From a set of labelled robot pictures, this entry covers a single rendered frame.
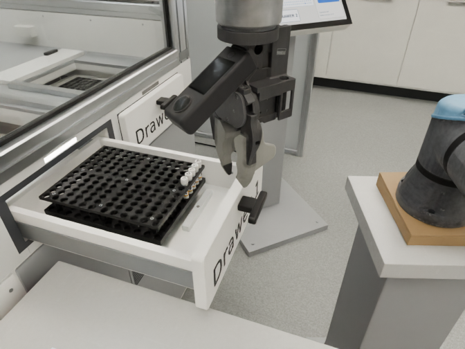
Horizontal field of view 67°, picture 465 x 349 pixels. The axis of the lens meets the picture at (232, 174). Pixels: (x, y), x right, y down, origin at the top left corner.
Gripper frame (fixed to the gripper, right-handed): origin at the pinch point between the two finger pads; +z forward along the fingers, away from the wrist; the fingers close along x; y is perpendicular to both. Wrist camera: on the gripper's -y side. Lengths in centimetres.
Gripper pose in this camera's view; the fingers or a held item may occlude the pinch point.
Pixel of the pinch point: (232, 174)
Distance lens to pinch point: 50.4
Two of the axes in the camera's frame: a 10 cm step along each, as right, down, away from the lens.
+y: 8.2, -3.3, 4.7
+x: -5.8, -4.7, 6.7
